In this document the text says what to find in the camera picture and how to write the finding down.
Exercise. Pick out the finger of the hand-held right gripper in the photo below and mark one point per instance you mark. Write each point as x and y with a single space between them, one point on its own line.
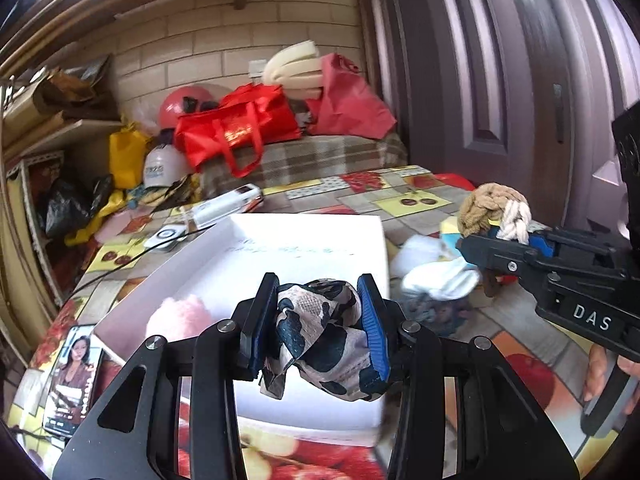
500 255
542 244

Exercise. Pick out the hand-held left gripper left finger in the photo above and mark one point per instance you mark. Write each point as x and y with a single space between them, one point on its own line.
257 330

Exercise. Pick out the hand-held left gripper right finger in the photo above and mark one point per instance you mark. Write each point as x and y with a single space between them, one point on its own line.
374 327

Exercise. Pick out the black white patterned cloth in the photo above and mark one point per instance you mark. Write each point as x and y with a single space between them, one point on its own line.
320 340

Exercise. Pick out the white cardboard box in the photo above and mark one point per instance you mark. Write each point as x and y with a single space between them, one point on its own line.
300 240

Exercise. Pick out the person's right hand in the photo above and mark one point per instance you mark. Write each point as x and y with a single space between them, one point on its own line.
595 375

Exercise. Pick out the white sock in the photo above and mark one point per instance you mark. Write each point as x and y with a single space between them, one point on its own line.
440 282

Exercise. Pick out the grey dark cloth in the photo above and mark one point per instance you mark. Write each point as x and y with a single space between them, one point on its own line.
440 315

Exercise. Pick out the pink fluffy ball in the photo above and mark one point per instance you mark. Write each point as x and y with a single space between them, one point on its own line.
180 315

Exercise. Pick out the red packet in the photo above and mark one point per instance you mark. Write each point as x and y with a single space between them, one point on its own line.
452 181

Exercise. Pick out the long white box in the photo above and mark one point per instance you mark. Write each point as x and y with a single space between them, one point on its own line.
225 205

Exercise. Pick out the white round charger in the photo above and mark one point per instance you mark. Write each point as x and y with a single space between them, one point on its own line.
165 239

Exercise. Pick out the fruit printed tablecloth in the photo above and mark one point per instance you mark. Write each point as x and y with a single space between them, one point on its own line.
360 195

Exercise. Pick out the plaid covered bench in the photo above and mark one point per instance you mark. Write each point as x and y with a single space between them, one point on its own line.
310 160

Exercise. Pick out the smartphone with lit screen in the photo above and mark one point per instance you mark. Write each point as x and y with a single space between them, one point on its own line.
72 375

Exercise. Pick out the yellow cloth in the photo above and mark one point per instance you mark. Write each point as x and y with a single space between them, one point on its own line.
107 210

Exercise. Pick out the purple panelled door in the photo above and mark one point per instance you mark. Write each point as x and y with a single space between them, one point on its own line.
475 60

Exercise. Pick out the red tote bag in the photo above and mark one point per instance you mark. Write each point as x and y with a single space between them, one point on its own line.
235 125

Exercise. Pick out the pink red fabric bag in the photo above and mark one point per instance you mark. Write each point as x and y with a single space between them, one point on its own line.
350 100

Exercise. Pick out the yellow bag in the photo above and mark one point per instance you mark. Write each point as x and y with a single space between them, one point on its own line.
127 155

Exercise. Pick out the black plastic bag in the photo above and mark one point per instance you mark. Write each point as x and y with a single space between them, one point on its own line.
65 205

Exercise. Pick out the pink helmet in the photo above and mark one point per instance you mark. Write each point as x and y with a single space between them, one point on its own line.
175 107

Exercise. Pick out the cream foam roll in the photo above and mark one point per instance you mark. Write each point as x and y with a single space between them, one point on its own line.
290 67

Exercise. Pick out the storage shelf rack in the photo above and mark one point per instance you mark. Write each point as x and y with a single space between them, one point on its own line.
30 170

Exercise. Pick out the brown cardboard pile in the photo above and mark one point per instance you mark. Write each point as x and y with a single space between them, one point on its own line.
75 90

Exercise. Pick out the white wall socket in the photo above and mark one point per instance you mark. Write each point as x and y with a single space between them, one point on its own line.
257 70

